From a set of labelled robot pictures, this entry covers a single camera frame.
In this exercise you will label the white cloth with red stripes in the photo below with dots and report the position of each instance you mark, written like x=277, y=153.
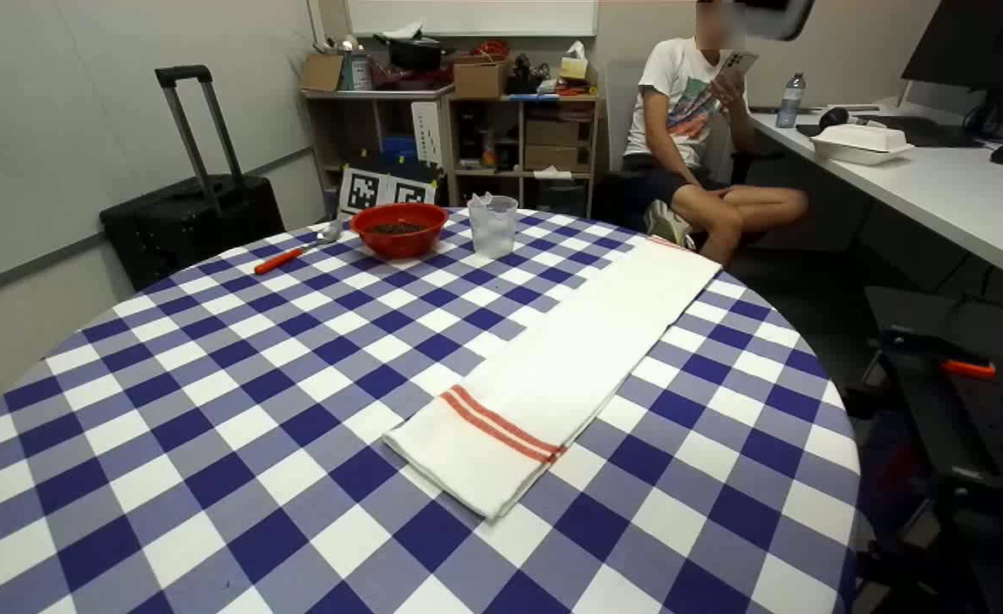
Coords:
x=570, y=353

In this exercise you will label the clear plastic measuring cup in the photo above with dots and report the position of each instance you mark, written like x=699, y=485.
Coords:
x=492, y=227

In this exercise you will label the red plastic bowl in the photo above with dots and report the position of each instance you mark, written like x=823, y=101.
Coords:
x=402, y=234

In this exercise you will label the fiducial marker board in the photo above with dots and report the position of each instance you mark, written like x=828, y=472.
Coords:
x=387, y=193

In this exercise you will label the flat cardboard box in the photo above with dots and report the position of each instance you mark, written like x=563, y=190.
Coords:
x=558, y=140

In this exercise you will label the wooden shelf unit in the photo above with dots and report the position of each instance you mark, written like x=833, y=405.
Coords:
x=448, y=137

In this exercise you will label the brown cardboard box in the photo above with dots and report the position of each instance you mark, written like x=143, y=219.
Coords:
x=480, y=76

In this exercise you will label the seated person in white t-shirt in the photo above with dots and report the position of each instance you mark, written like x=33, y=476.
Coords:
x=672, y=102

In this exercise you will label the black pot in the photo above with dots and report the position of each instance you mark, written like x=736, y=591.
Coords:
x=413, y=53

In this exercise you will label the small open cardboard box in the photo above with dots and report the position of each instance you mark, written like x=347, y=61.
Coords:
x=322, y=73

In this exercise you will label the blue white checkered tablecloth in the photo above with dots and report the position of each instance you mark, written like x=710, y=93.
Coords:
x=240, y=455

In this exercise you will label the black wheeled suitcase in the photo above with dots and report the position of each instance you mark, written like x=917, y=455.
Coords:
x=183, y=234

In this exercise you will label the clear water bottle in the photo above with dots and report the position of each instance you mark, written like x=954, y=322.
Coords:
x=790, y=102

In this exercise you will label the white foam food container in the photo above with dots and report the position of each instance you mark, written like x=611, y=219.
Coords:
x=861, y=143

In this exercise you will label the black keyboard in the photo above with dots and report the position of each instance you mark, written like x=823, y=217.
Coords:
x=932, y=131

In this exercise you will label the white desk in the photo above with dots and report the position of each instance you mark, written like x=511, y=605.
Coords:
x=958, y=193

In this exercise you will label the black cart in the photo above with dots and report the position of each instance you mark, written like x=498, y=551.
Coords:
x=981, y=430

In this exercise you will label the black computer monitor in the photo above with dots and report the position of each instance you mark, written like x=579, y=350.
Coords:
x=968, y=45

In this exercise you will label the wall whiteboard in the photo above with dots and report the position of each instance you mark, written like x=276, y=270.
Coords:
x=469, y=18

